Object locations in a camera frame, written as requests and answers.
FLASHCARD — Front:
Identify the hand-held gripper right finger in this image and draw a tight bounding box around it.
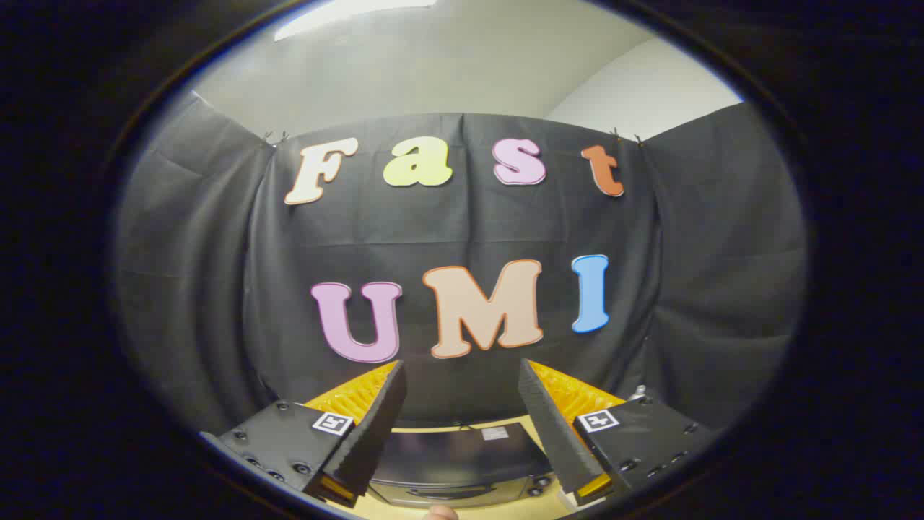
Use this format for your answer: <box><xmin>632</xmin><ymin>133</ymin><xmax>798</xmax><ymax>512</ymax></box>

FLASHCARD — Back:
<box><xmin>518</xmin><ymin>359</ymin><xmax>717</xmax><ymax>508</ymax></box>

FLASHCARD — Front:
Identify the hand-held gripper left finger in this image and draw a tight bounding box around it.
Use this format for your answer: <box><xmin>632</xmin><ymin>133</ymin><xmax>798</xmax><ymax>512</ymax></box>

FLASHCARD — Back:
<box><xmin>201</xmin><ymin>360</ymin><xmax>408</xmax><ymax>508</ymax></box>

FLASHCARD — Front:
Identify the black toaster oven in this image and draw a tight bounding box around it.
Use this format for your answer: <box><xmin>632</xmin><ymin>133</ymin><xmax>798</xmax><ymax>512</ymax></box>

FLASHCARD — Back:
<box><xmin>365</xmin><ymin>421</ymin><xmax>560</xmax><ymax>510</ymax></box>

